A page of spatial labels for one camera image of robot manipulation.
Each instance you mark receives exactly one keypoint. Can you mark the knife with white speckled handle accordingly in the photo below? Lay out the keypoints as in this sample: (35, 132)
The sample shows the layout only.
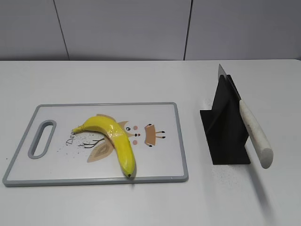
(258, 138)

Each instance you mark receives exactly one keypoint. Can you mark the yellow plastic banana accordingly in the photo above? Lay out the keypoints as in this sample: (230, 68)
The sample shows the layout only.
(117, 136)

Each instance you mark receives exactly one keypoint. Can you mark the black knife stand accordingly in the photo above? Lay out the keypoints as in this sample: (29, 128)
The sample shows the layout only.
(225, 131)

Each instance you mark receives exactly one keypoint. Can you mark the grey-rimmed white cutting board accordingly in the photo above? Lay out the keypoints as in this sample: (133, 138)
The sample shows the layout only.
(50, 154)

